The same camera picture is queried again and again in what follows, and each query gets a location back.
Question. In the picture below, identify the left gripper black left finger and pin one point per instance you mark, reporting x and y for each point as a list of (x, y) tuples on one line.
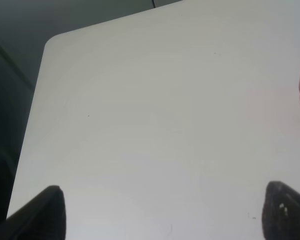
[(42, 218)]

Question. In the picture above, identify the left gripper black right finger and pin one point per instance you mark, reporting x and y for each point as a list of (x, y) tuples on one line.
[(281, 212)]

